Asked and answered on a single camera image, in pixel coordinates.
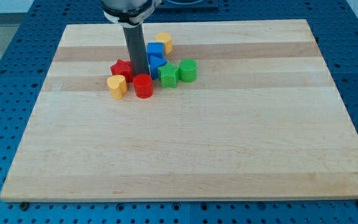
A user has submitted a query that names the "blue cube block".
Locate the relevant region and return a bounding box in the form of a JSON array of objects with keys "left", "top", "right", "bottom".
[{"left": 146, "top": 42, "right": 164, "bottom": 65}]

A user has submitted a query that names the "yellow heart block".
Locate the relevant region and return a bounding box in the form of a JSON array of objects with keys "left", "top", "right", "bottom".
[{"left": 106, "top": 75, "right": 128, "bottom": 100}]

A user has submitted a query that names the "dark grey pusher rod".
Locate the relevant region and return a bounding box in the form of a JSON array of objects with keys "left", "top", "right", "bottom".
[{"left": 123, "top": 25, "right": 150, "bottom": 76}]

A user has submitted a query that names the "red star block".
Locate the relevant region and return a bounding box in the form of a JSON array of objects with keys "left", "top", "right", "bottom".
[{"left": 110, "top": 59, "right": 134, "bottom": 83}]

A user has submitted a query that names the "light wooden board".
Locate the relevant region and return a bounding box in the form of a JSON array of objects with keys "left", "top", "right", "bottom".
[{"left": 0, "top": 19, "right": 358, "bottom": 202}]

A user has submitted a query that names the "blue triangle block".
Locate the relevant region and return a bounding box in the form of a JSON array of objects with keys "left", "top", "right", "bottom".
[{"left": 149, "top": 55, "right": 167, "bottom": 80}]

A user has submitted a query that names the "green cylinder block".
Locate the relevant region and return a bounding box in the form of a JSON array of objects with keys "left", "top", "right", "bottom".
[{"left": 179, "top": 58, "right": 197, "bottom": 83}]

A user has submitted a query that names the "yellow hexagon block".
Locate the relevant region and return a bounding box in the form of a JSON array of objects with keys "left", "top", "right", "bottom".
[{"left": 155, "top": 32, "right": 173, "bottom": 55}]

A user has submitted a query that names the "green star block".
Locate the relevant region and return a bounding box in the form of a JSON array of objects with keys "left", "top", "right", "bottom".
[{"left": 157, "top": 62, "right": 180, "bottom": 88}]

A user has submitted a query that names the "red cylinder block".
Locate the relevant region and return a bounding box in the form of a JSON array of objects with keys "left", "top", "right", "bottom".
[{"left": 133, "top": 73, "right": 154, "bottom": 98}]

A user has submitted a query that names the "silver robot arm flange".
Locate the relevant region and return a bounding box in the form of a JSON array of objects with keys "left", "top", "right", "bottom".
[{"left": 101, "top": 0, "right": 162, "bottom": 27}]

